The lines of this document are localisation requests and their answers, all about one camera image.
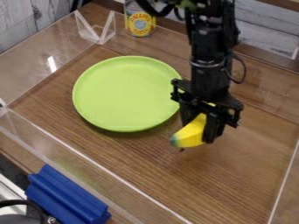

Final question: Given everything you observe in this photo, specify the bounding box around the yellow labelled tin can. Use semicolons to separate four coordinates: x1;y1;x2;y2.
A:
124;0;154;38

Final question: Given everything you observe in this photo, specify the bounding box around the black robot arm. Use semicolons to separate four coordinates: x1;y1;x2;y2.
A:
136;0;244;148

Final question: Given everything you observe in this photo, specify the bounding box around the yellow toy banana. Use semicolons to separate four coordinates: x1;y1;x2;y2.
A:
170;114;207;148

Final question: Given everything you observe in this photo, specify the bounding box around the green round plate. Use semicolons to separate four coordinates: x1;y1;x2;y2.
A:
72;56;180;132

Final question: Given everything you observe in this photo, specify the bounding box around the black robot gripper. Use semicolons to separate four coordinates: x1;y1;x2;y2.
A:
170;59;244;144

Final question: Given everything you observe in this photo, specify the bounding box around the clear acrylic enclosure wall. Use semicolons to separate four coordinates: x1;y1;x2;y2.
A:
0;17;299;224

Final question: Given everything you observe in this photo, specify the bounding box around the blue plastic clamp block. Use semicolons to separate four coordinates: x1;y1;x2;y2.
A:
25;164;110;224

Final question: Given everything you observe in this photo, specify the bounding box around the black cable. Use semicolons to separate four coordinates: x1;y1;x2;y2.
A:
0;199;52;224

